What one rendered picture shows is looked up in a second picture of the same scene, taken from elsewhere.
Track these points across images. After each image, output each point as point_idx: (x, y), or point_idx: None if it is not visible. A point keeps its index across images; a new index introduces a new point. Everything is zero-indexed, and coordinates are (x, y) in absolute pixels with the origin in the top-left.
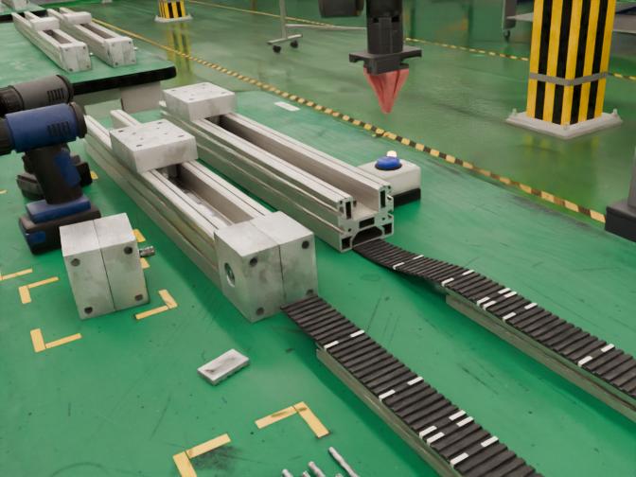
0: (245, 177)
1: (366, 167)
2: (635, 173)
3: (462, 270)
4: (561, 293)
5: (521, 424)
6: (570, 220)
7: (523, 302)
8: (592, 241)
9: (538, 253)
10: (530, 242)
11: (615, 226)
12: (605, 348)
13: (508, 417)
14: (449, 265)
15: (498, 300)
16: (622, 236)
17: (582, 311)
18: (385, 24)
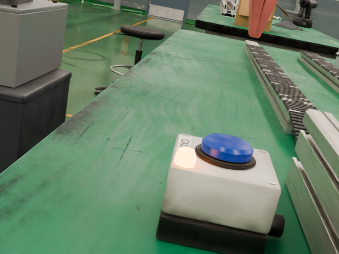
0: None
1: (269, 175)
2: (19, 48)
3: (296, 113)
4: (223, 108)
5: (335, 113)
6: (91, 107)
7: (285, 96)
8: (126, 101)
9: (181, 116)
10: (169, 120)
11: (29, 113)
12: (277, 83)
13: (338, 115)
14: (297, 122)
15: (299, 101)
16: (32, 118)
17: (230, 104)
18: None
